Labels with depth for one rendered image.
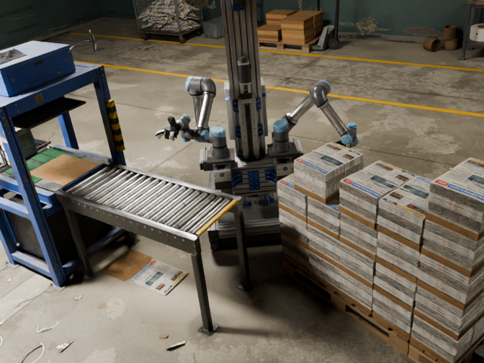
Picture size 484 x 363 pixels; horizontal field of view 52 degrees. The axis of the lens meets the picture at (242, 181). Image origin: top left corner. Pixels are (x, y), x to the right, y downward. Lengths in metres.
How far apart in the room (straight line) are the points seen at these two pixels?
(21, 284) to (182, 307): 1.43
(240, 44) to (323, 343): 2.20
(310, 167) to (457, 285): 1.11
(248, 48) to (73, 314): 2.39
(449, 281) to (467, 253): 0.25
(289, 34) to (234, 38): 5.71
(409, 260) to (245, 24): 2.01
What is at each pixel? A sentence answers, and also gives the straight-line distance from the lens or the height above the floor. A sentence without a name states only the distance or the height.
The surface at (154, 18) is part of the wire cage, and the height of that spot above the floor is 0.48.
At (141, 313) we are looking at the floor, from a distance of 3.87.
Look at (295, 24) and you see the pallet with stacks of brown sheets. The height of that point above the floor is 0.48.
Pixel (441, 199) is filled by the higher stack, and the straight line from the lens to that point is 2.67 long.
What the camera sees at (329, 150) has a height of 1.06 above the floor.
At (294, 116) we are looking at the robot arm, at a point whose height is 1.07.
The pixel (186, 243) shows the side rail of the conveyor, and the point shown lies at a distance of 3.15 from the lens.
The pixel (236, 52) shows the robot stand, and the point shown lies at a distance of 3.85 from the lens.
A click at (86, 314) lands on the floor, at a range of 4.02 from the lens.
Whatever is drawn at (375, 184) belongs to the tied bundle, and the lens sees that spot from 3.05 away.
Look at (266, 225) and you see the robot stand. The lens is 4.14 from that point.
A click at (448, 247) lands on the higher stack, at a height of 0.96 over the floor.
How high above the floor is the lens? 2.62
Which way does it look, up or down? 30 degrees down
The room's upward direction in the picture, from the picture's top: 6 degrees counter-clockwise
